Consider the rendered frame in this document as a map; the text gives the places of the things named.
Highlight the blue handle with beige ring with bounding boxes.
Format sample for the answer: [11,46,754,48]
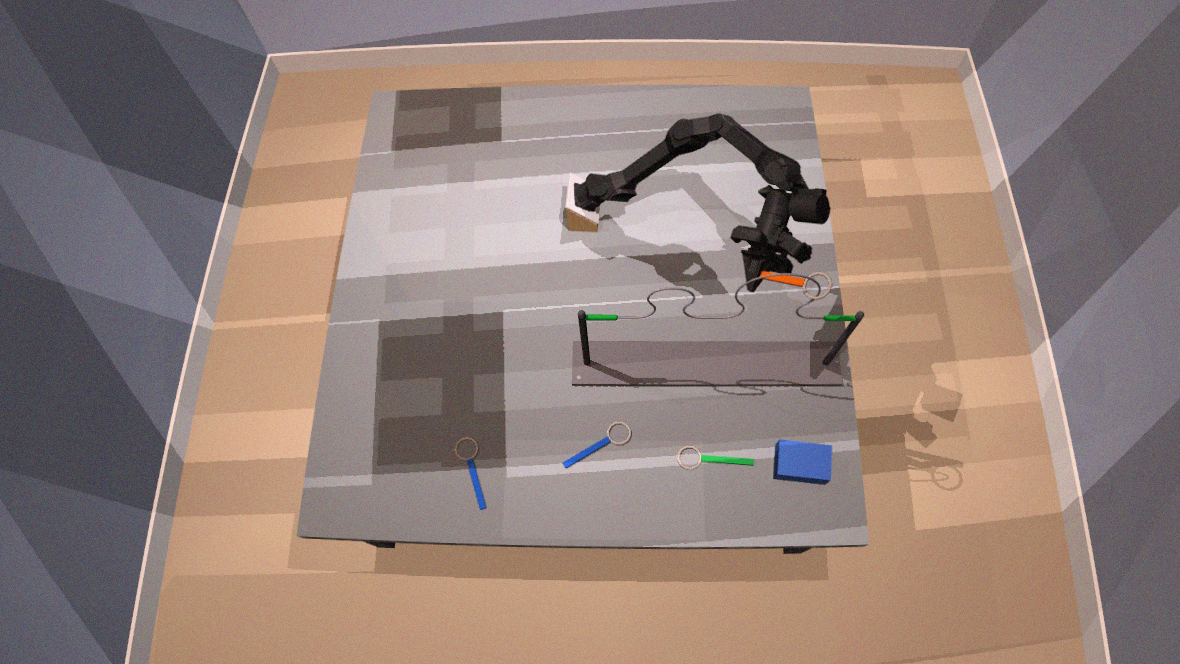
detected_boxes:
[455,438,487,509]
[563,422,631,468]

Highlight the blue rectangular block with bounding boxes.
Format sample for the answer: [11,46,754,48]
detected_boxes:
[773,439,832,485]

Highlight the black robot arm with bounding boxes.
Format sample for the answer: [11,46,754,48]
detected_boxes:
[573,113,831,264]

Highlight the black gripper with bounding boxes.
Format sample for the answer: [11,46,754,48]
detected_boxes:
[730,213,794,292]

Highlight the grey loop with green handle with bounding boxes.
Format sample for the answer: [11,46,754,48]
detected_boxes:
[677,445,754,471]

